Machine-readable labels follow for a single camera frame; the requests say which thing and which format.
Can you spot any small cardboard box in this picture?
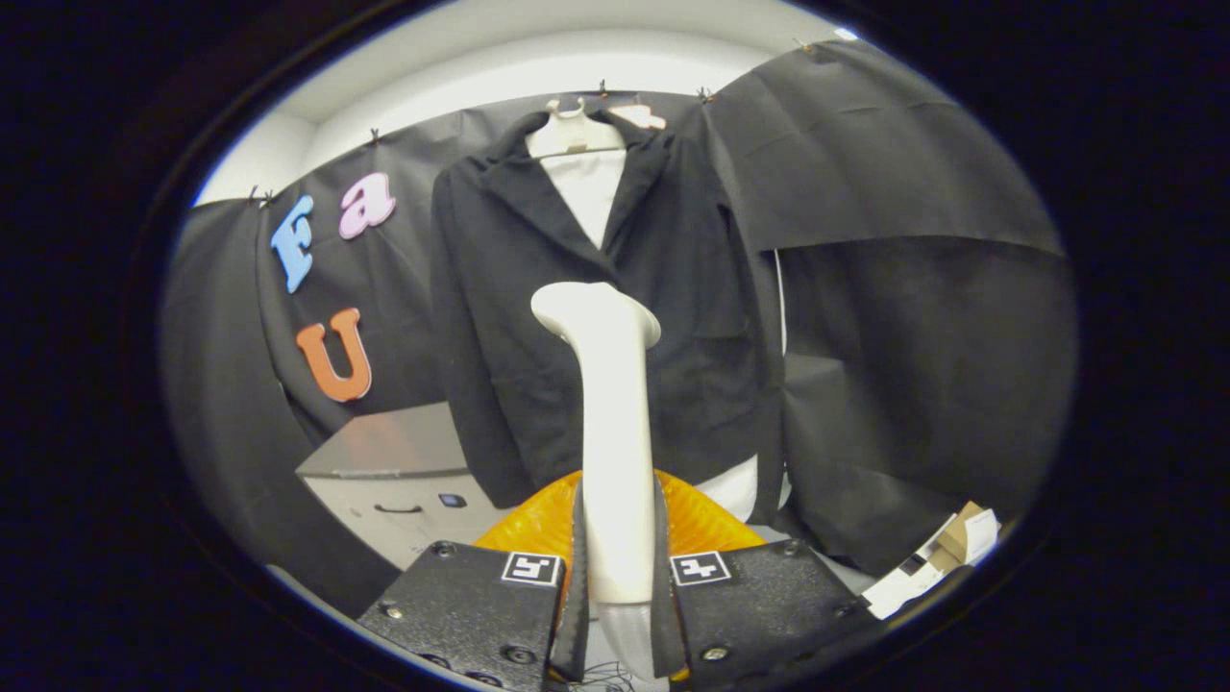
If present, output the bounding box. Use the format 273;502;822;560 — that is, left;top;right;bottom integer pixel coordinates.
927;500;986;570

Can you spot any white garment steamer head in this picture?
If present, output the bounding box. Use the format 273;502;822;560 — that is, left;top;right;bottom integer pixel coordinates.
530;281;662;605

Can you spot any white garment form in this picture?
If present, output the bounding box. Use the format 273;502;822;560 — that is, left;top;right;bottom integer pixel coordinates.
540;149;760;522

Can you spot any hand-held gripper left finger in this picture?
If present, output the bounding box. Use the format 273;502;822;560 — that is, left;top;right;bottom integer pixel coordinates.
357;469;589;691

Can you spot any grey drawer cabinet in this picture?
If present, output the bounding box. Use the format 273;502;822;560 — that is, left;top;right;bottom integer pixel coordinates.
296;402;510;573

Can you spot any black suit jacket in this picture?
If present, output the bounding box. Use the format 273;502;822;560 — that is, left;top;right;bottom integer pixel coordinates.
430;108;784;525

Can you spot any white paper box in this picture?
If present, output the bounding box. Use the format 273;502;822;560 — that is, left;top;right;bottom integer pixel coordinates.
862;556;947;621

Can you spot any white paper sheet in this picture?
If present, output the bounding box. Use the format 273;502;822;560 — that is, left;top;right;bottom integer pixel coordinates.
961;509;1002;566

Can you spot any black backdrop cloth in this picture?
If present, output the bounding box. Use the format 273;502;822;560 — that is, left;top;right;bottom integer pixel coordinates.
161;38;1077;616

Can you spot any white plastic hanger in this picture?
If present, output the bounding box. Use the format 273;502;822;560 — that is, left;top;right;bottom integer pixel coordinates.
525;96;626;160

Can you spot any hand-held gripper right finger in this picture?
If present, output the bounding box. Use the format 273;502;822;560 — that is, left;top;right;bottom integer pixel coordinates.
653;469;880;685

